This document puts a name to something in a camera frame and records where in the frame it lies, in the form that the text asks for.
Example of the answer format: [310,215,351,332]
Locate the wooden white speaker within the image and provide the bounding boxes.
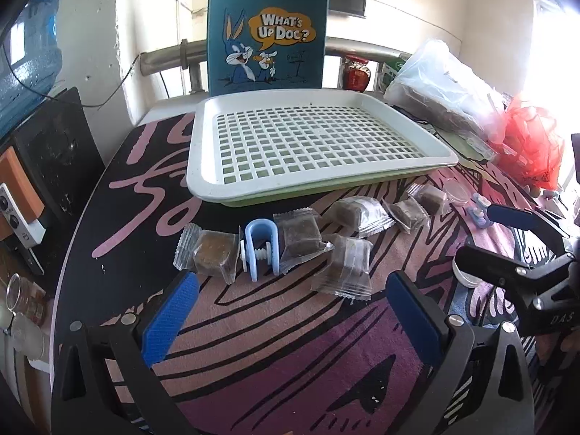
[0,149,46,248]

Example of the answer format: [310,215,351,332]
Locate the small clear plastic packet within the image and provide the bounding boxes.
[453,131,499,159]

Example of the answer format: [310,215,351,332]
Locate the red sauce jar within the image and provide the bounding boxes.
[343,54,373,91]

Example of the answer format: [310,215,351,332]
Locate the blue water jug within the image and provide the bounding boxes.
[0,0,64,114]

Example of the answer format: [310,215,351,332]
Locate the white perforated plastic tray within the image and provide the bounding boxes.
[187,90,459,202]

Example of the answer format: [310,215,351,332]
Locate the printed blanket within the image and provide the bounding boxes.
[50,109,580,435]

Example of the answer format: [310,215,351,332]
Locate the black water dispenser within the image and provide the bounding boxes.
[11,86,105,218]

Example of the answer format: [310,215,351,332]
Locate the light green plastic tray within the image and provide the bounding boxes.
[208,158,459,206]

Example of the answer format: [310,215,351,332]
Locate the metal pipe railing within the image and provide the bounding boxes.
[140,35,411,96]

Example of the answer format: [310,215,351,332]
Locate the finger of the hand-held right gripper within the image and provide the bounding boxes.
[488,204,572,239]
[454,245,574,300]

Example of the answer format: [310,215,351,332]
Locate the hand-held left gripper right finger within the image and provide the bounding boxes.
[386,271,535,435]

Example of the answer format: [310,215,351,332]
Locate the glass jar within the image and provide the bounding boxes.
[7,274,48,322]

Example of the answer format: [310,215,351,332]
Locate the green white carton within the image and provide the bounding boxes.
[378,52,411,94]

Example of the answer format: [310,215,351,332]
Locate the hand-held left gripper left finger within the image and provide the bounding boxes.
[52,272,200,435]

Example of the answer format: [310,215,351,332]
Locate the blue plastic screw clip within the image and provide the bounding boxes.
[240,219,281,282]
[469,192,494,229]

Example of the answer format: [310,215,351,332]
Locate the red plastic bag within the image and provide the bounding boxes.
[496,93,567,191]

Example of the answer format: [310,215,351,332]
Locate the clear plastic bag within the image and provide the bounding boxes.
[384,38,508,146]

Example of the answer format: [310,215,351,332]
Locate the clear packet of brown cube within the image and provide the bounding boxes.
[273,207,334,276]
[310,235,374,301]
[383,198,431,233]
[173,224,241,285]
[324,196,395,239]
[407,182,449,214]

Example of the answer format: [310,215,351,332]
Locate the black cable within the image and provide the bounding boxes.
[0,41,141,109]

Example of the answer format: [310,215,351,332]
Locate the blue cartoon rabbit tote bag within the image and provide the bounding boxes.
[207,0,328,94]

